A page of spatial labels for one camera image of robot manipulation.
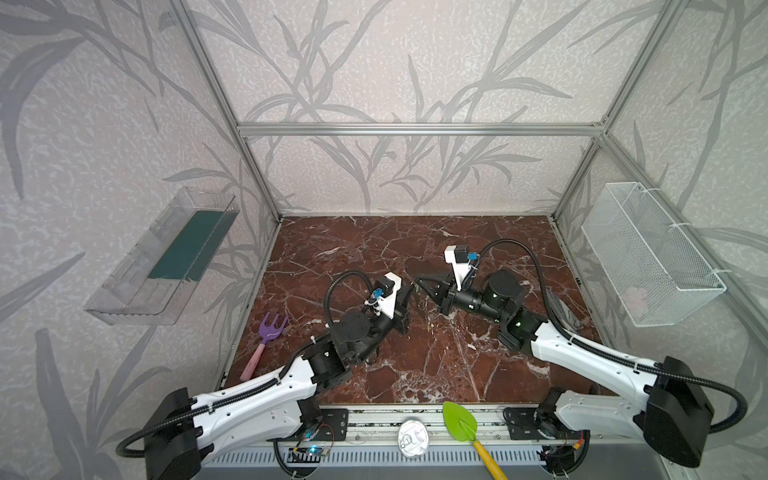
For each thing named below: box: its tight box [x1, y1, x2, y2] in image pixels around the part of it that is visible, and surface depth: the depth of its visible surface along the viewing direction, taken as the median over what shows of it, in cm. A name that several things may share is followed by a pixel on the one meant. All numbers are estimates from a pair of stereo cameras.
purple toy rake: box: [240, 312, 289, 382], surface depth 91 cm
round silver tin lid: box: [398, 419, 429, 457], surface depth 69 cm
